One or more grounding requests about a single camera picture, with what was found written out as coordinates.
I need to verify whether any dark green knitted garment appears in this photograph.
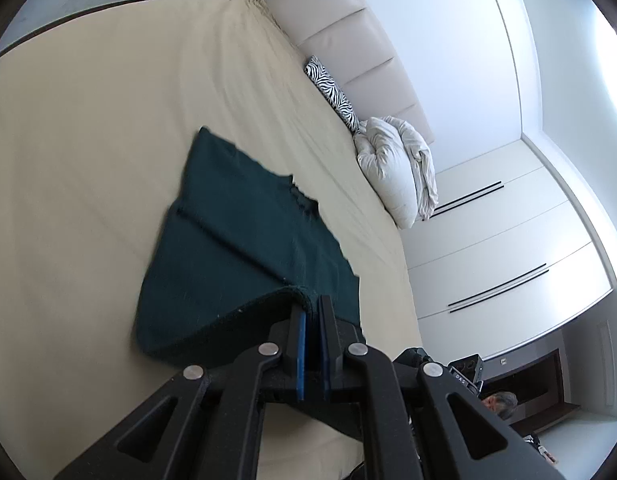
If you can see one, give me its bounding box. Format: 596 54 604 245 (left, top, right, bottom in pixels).
135 128 360 366

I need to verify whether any cream padded headboard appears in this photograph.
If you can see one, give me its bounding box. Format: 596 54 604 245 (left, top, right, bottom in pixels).
265 0 434 143

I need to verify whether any beige bed sheet mattress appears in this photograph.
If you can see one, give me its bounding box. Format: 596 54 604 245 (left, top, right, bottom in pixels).
0 0 421 479

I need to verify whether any zebra print pillow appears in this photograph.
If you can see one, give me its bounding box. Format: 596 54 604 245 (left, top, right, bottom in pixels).
304 55 359 134

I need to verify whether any white folded duvet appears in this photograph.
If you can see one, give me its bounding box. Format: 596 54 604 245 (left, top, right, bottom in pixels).
354 116 438 230

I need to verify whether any white wardrobe with black handles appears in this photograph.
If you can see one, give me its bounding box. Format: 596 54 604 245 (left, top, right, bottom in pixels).
401 141 612 363

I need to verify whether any person head grey hair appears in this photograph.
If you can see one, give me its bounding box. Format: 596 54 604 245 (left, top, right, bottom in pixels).
482 391 517 420

